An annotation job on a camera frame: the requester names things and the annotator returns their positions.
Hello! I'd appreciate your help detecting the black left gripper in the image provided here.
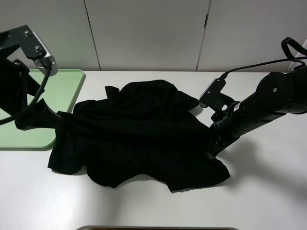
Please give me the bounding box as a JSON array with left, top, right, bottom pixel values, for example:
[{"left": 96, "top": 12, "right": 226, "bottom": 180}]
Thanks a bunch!
[{"left": 15, "top": 98, "right": 63, "bottom": 131}]

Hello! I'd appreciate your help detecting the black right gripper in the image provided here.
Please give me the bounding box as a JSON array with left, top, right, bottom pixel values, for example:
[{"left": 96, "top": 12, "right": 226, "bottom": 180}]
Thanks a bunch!
[{"left": 207, "top": 105, "right": 254, "bottom": 157}]

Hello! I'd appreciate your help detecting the black short sleeve shirt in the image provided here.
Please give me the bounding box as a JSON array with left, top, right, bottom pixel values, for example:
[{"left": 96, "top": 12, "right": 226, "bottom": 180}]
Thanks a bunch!
[{"left": 48, "top": 80, "right": 230, "bottom": 192}]

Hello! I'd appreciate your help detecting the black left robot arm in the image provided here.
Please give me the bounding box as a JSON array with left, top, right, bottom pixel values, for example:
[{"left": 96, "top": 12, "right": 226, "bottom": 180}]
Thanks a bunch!
[{"left": 0, "top": 59, "right": 63, "bottom": 131}]

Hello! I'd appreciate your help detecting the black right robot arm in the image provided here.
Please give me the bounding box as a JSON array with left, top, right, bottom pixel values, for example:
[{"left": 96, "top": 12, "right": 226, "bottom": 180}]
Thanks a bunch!
[{"left": 199, "top": 67, "right": 307, "bottom": 159}]

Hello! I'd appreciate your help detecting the light green plastic tray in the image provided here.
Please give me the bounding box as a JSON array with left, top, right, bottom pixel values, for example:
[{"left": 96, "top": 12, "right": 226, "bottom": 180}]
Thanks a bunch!
[{"left": 0, "top": 69, "right": 85, "bottom": 150}]

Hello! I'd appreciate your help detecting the black left camera cable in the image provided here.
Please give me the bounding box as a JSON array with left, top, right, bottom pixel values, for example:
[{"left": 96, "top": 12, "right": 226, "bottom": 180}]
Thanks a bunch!
[{"left": 0, "top": 58, "right": 53, "bottom": 125}]

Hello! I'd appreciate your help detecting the black camera cable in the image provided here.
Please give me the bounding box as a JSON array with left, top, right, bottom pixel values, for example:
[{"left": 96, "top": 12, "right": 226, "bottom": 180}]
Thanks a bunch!
[
  {"left": 0, "top": 58, "right": 53, "bottom": 125},
  {"left": 219, "top": 37, "right": 307, "bottom": 81}
]

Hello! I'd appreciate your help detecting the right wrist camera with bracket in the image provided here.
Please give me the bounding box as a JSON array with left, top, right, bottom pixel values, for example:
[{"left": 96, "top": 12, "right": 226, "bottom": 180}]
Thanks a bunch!
[{"left": 199, "top": 78, "right": 235, "bottom": 115}]

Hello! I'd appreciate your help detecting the black right camera cable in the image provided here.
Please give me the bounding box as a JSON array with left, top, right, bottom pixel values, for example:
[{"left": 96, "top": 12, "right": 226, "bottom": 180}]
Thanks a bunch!
[{"left": 219, "top": 37, "right": 307, "bottom": 81}]

